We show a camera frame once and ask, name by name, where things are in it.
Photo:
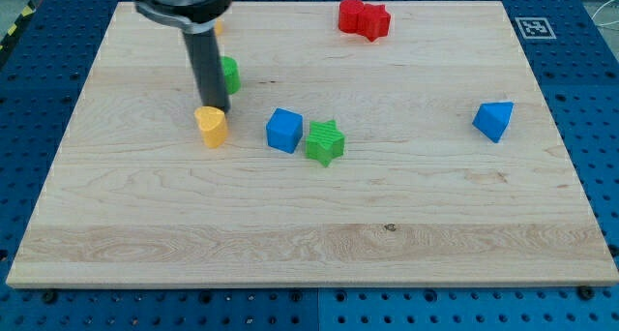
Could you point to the yellow heart block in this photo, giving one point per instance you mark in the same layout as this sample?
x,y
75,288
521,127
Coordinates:
x,y
212,124

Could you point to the blue triangular prism block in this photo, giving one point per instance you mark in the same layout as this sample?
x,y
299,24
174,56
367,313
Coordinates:
x,y
492,119

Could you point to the green cylinder block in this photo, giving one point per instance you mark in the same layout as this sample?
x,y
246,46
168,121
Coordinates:
x,y
231,74

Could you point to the red cylinder block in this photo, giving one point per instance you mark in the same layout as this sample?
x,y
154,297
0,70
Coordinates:
x,y
349,11

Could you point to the green star block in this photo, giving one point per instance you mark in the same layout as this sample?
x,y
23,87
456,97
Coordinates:
x,y
325,142

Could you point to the wooden board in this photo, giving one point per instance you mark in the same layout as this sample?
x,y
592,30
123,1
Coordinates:
x,y
420,197

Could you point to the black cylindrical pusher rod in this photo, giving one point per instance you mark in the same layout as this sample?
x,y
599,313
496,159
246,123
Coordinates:
x,y
204,55

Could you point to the yellow block behind arm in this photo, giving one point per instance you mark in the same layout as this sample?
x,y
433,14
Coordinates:
x,y
218,27

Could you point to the red star block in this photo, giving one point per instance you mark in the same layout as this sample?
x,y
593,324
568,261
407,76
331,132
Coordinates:
x,y
373,22

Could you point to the white fiducial marker tag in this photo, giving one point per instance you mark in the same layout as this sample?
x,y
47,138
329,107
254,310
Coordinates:
x,y
535,28

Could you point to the yellow black hazard tape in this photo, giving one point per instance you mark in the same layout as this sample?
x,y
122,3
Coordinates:
x,y
18,26

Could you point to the blue cube block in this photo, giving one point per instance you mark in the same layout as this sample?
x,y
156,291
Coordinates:
x,y
284,130

